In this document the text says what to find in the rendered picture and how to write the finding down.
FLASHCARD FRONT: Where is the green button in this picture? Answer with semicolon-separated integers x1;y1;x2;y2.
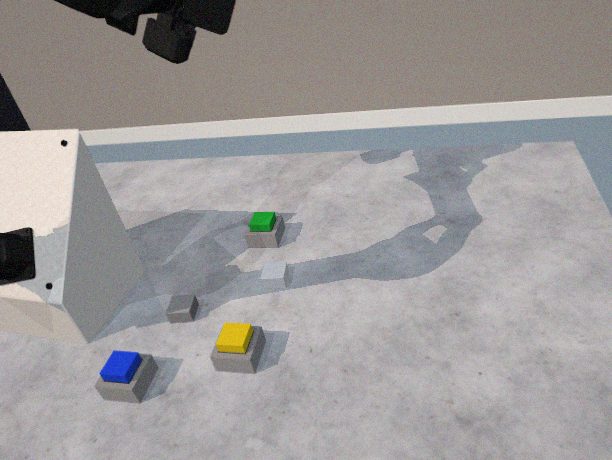
244;212;285;248

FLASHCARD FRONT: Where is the blue button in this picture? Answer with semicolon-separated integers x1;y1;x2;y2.
94;350;159;404

